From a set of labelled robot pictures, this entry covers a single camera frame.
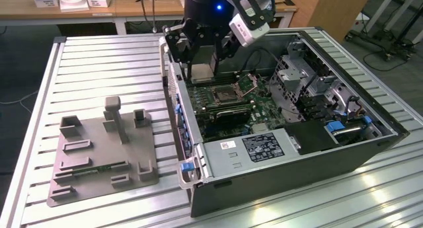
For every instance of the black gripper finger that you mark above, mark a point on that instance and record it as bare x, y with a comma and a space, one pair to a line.
174, 39
218, 49

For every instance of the silver square CPU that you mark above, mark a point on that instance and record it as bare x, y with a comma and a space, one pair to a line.
202, 72

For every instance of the black RAM slot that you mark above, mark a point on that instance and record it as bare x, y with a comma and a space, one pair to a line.
198, 84
225, 77
225, 74

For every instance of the CPU socket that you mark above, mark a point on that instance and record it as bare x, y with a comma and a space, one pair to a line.
229, 95

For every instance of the wooden desk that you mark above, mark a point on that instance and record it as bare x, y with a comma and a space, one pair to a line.
133, 5

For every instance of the metal drive cage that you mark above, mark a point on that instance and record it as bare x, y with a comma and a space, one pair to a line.
291, 76

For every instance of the black graphics card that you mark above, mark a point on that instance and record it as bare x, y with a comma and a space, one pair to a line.
231, 117

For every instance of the green motherboard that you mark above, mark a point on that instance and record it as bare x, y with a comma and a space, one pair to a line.
261, 114

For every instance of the white block round hollow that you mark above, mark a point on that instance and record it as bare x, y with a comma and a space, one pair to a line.
74, 3

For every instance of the silver chipset heat sink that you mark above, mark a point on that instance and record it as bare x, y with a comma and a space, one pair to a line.
265, 128

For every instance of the wooden cabinet panel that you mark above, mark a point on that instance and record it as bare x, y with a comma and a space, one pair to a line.
330, 10

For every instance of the black plastic shroud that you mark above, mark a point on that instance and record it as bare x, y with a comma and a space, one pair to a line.
310, 136

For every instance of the grey power supply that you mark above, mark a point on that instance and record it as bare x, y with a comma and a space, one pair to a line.
229, 163

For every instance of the blue disk carrier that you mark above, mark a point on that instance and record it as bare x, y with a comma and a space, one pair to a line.
335, 127

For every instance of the grey parts rack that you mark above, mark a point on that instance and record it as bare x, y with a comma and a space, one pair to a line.
99, 143

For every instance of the blue case latch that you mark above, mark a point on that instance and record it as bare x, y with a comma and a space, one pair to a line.
187, 167

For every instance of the white wheeled equipment stand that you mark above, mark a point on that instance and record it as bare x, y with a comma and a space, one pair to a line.
379, 10

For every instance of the blue plastic clip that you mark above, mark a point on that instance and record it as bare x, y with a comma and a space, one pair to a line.
367, 121

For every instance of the green RAM stick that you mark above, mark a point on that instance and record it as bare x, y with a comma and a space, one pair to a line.
95, 169

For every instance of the black open PC case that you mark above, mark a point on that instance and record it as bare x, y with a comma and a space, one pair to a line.
265, 195

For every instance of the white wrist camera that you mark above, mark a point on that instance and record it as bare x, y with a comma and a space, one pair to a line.
247, 32

